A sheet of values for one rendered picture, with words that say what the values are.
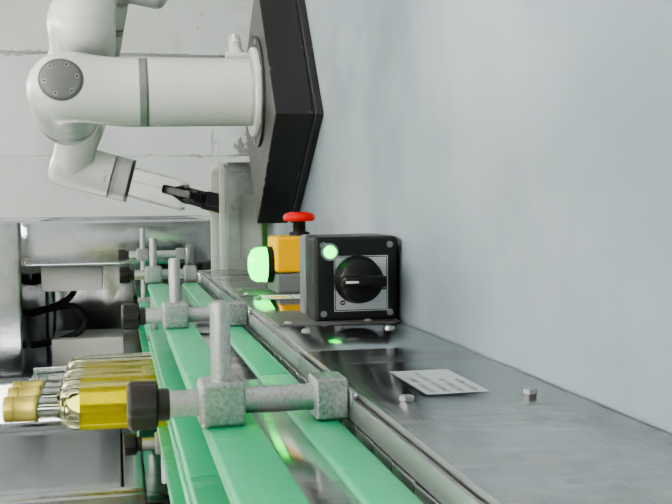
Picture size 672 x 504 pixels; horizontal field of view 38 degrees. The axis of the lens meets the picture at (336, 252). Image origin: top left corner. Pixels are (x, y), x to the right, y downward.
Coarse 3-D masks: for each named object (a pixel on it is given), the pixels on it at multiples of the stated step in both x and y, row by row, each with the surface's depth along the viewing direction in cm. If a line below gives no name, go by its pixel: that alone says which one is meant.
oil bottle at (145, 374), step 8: (72, 376) 137; (80, 376) 136; (88, 376) 136; (96, 376) 136; (104, 376) 136; (112, 376) 136; (120, 376) 136; (128, 376) 136; (136, 376) 136; (144, 376) 136; (152, 376) 136; (64, 384) 134
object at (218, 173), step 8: (216, 168) 172; (224, 168) 168; (216, 176) 182; (224, 176) 167; (216, 184) 182; (224, 184) 166; (216, 192) 182; (224, 192) 167; (224, 200) 167; (224, 208) 167; (216, 216) 182; (224, 216) 167; (216, 224) 183; (224, 224) 167; (216, 232) 183; (224, 232) 167; (216, 240) 183; (224, 240) 167; (216, 248) 183; (224, 248) 167; (216, 256) 183; (224, 256) 167; (216, 264) 183; (224, 264) 167
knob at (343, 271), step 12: (348, 264) 90; (360, 264) 90; (372, 264) 90; (336, 276) 91; (348, 276) 89; (360, 276) 89; (372, 276) 89; (384, 276) 89; (336, 288) 91; (348, 288) 90; (360, 288) 90; (372, 288) 90; (348, 300) 91; (360, 300) 90
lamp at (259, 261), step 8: (256, 248) 121; (264, 248) 121; (272, 248) 121; (256, 256) 120; (264, 256) 120; (272, 256) 121; (248, 264) 122; (256, 264) 120; (264, 264) 120; (272, 264) 120; (256, 272) 120; (264, 272) 120; (272, 272) 121; (256, 280) 121; (264, 280) 121; (272, 280) 122
